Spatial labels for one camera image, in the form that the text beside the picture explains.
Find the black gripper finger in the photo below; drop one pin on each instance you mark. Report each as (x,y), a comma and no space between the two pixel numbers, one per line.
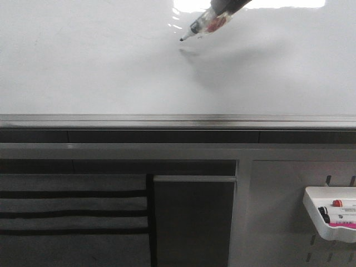
(219,6)
(235,5)

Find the white black-tipped whiteboard marker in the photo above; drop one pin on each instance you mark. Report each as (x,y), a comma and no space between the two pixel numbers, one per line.
(205,23)

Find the white glossy whiteboard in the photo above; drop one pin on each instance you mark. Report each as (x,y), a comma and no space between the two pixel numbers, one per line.
(121,64)

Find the red magnet in tape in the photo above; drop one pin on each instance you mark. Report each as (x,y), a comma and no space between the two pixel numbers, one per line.
(217,23)

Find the dark grey flat panel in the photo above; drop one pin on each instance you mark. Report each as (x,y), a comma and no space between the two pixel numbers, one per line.
(193,219)

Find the red-capped marker in tray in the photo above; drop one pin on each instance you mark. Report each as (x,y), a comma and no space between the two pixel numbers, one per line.
(344,203)

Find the black-capped marker in tray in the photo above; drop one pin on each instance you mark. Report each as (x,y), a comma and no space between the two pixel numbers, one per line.
(337,215)

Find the white plastic marker tray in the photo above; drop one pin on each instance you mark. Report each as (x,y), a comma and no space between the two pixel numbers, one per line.
(315,197)

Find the grey fabric black-striped organizer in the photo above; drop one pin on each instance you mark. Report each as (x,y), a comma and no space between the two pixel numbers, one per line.
(77,220)

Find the grey metal pegboard frame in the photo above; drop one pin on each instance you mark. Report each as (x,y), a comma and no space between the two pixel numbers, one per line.
(270,224)

